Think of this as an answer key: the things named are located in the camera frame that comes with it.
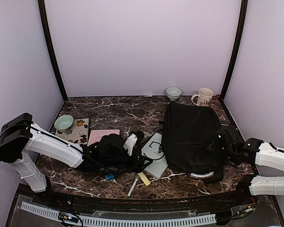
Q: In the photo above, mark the black frame post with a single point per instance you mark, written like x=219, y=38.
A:
x=235, y=50
x=50, y=49

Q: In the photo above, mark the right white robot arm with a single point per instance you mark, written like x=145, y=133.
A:
x=254, y=185

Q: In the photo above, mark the pink book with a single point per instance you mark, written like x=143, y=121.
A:
x=96, y=135

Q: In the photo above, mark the white cable duct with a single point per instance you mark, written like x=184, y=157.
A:
x=106, y=219

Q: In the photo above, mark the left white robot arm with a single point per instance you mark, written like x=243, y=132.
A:
x=21, y=135

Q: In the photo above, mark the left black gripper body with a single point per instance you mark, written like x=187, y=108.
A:
x=111, y=163

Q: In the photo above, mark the small white bowl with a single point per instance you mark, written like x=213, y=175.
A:
x=173, y=93

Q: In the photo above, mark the grey notebook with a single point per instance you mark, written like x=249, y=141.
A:
x=153, y=150

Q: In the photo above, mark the floral placemat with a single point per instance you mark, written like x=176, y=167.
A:
x=78, y=133

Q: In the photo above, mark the white pen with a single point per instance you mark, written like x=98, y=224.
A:
x=132, y=187

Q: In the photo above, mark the blue black marker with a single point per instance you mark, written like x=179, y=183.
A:
x=110, y=176

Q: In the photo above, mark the cream mug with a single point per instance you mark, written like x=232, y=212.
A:
x=203, y=97

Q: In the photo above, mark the right black frame post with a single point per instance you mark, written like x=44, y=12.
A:
x=235, y=50

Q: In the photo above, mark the left black frame post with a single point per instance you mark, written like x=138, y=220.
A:
x=50, y=49

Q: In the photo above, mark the green bowl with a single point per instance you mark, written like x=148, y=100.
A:
x=64, y=123

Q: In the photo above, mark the black front table rail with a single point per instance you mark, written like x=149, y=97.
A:
x=155, y=197

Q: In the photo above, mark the black student bag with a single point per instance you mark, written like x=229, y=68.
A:
x=187, y=132

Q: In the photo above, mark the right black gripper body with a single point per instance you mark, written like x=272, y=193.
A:
x=229, y=155

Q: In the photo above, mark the yellow highlighter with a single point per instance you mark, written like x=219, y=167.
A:
x=144, y=179

